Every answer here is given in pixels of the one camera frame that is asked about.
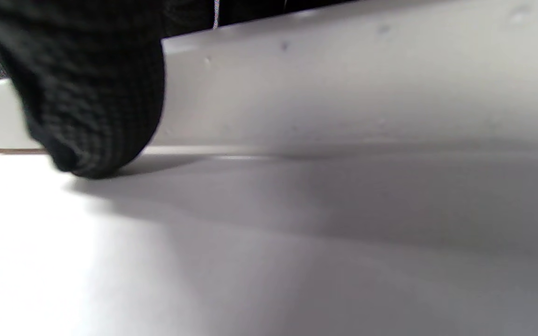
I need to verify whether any kraft and frosted pencil case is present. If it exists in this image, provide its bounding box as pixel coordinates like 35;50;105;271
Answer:
0;0;538;159

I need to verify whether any person's right hand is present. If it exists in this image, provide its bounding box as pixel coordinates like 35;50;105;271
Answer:
0;0;358;180

